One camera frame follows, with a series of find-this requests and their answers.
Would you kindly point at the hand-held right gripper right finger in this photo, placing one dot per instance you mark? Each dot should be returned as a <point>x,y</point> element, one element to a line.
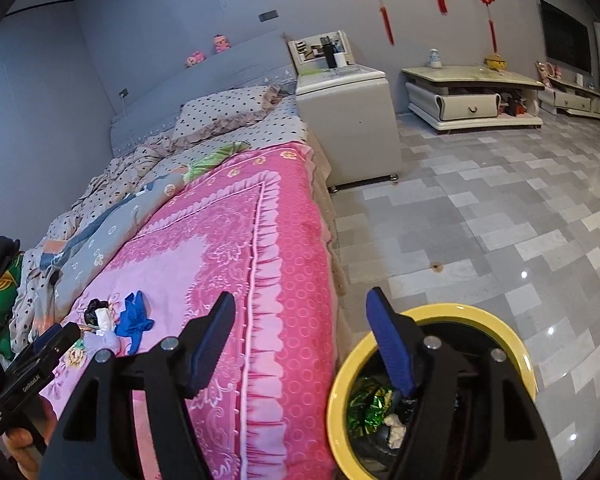
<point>392,345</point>

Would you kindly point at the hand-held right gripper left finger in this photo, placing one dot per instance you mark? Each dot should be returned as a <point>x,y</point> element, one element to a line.
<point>205,360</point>

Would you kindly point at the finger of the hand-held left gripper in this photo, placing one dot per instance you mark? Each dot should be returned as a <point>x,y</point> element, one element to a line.
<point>60,342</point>
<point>44,341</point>

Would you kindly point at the green snack packet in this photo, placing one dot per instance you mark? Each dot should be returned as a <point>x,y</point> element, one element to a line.
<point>78,345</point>

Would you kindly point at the grey lavender paper wad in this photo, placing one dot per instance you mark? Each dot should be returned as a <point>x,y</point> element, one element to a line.
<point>102,342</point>

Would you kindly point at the black plastic bag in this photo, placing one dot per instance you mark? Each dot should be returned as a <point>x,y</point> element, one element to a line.
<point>94,306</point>

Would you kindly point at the green foil wrapper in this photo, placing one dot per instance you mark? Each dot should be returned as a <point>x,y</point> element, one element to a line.
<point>372,405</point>

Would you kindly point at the yellow rim trash bin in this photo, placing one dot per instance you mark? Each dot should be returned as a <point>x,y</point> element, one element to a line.
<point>455,310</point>

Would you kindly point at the blue rubber glove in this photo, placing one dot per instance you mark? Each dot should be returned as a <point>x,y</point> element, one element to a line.
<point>135,317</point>

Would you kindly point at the person's left hand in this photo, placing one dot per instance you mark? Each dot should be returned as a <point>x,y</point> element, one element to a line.
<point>22,455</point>

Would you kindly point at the green printed bag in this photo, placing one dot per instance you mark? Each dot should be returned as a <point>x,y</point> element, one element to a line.
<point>0,300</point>

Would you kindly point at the black folded cloth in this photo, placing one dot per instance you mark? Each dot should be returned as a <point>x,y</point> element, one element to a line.
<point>0,255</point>

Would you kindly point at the beige bed skirt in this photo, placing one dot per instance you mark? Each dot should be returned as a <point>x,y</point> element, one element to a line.
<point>330,240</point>

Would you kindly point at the pink floral blanket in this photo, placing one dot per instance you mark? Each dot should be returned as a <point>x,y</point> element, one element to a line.
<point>280,260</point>

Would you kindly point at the grey patterned quilt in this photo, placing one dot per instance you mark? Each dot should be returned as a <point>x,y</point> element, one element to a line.
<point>120,175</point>

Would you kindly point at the green floral cloth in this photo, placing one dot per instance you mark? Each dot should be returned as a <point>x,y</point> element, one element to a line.
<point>215,157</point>

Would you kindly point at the beige bedside cabinet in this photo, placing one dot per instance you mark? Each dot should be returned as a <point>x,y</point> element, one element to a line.
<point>350,125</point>

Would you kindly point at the dotted bedsheet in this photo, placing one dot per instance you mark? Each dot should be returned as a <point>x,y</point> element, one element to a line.
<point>280,130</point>

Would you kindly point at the white coffee table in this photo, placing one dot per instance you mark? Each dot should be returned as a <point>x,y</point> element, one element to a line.
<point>460,105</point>

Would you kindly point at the dotted pillow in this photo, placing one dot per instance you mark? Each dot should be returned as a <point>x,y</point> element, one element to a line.
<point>220,110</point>

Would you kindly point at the grey bed headboard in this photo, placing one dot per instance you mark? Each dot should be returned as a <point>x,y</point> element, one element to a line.
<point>205,85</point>

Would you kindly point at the white figurine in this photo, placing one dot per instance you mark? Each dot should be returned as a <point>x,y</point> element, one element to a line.
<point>434,57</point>

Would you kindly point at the white cup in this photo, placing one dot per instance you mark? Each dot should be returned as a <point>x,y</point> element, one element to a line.
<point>340,59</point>

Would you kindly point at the black thermos bottle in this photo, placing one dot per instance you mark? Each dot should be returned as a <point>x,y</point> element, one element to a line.
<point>326,52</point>

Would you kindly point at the white television stand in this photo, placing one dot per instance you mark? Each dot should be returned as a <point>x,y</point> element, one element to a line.
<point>570,102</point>

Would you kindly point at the yellow pot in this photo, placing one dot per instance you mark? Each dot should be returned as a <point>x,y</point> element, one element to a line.
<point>495,61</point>

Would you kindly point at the pink plush toys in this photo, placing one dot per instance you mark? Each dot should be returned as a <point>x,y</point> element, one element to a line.
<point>547,71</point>

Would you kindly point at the dark wall switch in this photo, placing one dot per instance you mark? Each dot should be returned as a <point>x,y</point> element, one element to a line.
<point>267,15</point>

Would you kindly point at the wall television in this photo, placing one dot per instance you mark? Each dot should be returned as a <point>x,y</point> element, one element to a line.
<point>565,35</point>

